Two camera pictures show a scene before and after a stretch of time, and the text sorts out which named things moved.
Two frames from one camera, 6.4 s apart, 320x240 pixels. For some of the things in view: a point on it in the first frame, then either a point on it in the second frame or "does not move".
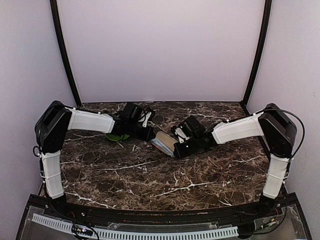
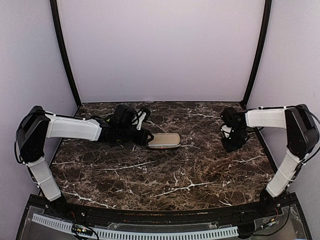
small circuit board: x=82 y=230 does not move
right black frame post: x=260 y=53 does not move
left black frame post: x=64 y=46 does not move
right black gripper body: x=192 y=148 → x=237 y=141
